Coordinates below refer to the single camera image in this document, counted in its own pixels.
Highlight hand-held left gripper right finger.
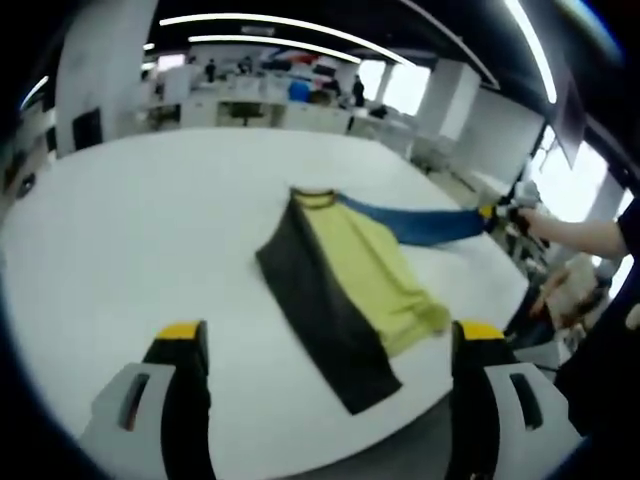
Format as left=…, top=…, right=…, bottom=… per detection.
left=444, top=319, right=584, bottom=480

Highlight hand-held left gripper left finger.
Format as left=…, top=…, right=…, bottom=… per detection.
left=79, top=319, right=216, bottom=480

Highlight yellow garment grey blue sleeves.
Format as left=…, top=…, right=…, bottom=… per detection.
left=254, top=187, right=489, bottom=416

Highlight person's right hand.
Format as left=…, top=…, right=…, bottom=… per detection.
left=517, top=207, right=551, bottom=242

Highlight tan and black object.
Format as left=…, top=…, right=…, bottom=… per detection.
left=532, top=254, right=611, bottom=341

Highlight hanging dark monitor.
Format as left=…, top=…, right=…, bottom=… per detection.
left=552, top=64, right=586, bottom=169

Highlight narrow white pillar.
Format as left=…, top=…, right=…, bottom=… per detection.
left=419, top=59, right=481, bottom=141

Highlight person's dark clothing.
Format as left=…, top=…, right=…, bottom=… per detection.
left=554, top=199, right=640, bottom=436

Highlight long ceiling light strip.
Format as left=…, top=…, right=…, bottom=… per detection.
left=159, top=13, right=406, bottom=66
left=504, top=0, right=559, bottom=104
left=188, top=34, right=362, bottom=64

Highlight white counter row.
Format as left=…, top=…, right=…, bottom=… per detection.
left=179, top=94, right=416, bottom=134

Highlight black office chair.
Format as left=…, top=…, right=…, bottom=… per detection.
left=232, top=102, right=264, bottom=129

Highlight black cabinet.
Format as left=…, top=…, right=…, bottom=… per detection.
left=72, top=108, right=104, bottom=151

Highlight wide white pillar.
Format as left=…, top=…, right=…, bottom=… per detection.
left=54, top=0, right=156, bottom=159

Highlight short ceiling light strip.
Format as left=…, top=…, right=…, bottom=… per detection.
left=19, top=75, right=50, bottom=111

